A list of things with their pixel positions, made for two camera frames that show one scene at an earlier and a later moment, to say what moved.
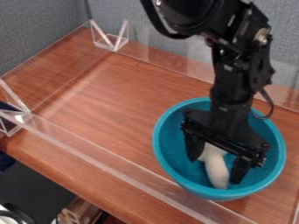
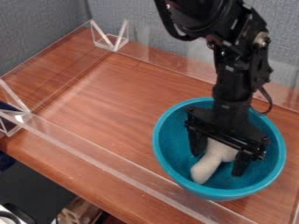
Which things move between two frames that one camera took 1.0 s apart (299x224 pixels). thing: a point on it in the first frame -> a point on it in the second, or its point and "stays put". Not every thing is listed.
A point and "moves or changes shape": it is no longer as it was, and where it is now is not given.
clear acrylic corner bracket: x=108 y=40 stays put
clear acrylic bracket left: x=13 y=111 stays put
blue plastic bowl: x=188 y=174 stays put
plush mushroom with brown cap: x=215 y=164 moves or changes shape
